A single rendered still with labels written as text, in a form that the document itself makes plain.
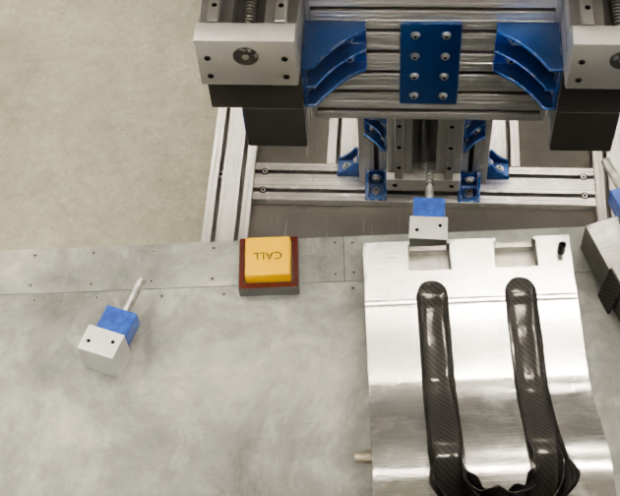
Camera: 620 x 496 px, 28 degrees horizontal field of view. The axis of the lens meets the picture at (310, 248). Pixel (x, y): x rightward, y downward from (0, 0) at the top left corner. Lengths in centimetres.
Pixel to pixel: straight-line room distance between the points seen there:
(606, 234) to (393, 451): 44
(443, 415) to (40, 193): 155
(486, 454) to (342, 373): 27
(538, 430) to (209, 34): 67
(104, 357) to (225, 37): 45
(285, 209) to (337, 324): 85
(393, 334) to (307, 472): 20
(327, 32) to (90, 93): 127
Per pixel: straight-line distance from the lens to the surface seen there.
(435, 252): 158
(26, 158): 288
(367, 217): 241
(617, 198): 166
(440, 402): 146
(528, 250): 160
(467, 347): 150
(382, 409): 145
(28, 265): 172
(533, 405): 146
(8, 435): 161
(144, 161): 281
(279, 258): 162
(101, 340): 158
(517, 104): 193
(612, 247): 163
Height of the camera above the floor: 220
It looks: 57 degrees down
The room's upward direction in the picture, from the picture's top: 6 degrees counter-clockwise
